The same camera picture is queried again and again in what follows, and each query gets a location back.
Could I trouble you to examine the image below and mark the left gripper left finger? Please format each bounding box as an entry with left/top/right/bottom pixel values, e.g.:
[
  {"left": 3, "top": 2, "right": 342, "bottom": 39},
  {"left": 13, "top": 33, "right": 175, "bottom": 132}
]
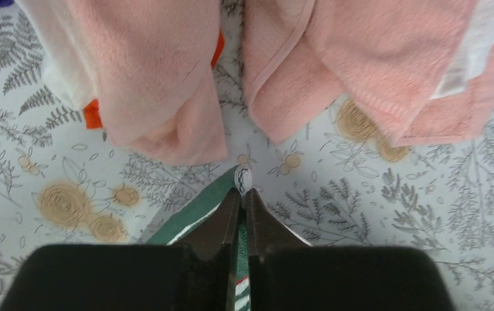
[{"left": 0, "top": 188, "right": 241, "bottom": 310}]

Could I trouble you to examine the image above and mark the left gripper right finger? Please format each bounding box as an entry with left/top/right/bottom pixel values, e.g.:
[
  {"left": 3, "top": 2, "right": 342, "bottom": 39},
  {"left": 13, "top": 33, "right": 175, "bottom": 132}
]
[{"left": 245, "top": 190, "right": 454, "bottom": 310}]

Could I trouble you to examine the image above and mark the green white striped towel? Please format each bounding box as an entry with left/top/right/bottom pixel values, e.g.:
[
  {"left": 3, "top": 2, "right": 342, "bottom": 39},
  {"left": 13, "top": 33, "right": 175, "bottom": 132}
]
[{"left": 145, "top": 167, "right": 251, "bottom": 310}]

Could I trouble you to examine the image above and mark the floral table cloth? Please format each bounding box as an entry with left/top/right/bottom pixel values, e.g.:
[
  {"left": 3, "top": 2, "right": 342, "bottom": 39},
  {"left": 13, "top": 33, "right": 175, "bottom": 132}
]
[{"left": 0, "top": 1, "right": 494, "bottom": 310}]

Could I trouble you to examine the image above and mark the pink towel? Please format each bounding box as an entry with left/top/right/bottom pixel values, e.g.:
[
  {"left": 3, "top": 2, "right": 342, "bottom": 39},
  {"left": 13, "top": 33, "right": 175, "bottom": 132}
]
[{"left": 18, "top": 1, "right": 494, "bottom": 165}]

